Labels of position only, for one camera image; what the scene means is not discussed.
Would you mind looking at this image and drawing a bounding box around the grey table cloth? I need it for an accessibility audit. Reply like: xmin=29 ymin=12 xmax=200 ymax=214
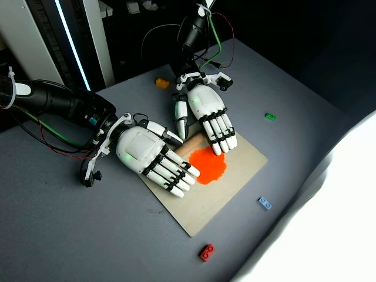
xmin=0 ymin=38 xmax=376 ymax=282

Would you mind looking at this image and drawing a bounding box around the bright white backdrop sheet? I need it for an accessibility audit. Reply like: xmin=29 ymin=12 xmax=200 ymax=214
xmin=230 ymin=110 xmax=376 ymax=282

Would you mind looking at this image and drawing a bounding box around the red toy block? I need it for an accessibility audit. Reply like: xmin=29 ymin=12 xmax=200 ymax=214
xmin=199 ymin=243 xmax=216 ymax=262

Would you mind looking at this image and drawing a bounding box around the orange clay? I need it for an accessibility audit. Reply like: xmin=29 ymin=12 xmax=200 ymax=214
xmin=188 ymin=146 xmax=229 ymax=186

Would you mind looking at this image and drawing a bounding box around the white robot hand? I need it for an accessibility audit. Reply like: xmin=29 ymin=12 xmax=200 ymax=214
xmin=115 ymin=120 xmax=201 ymax=198
xmin=172 ymin=83 xmax=239 ymax=156

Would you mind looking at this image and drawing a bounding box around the light wooden board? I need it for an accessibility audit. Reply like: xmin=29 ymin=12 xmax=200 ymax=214
xmin=139 ymin=122 xmax=268 ymax=238

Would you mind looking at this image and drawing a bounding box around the white column with light strip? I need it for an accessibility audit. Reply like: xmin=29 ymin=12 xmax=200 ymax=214
xmin=0 ymin=0 xmax=115 ymax=92

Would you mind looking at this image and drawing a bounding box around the light blue toy block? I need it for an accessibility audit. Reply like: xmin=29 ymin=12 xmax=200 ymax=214
xmin=257 ymin=197 xmax=273 ymax=212

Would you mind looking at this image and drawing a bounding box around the wooden rolling pin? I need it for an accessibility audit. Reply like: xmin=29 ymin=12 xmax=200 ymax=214
xmin=173 ymin=132 xmax=208 ymax=158

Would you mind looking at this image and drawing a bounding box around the thin grey cable loop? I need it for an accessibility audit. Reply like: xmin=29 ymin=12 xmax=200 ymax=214
xmin=140 ymin=23 xmax=182 ymax=64

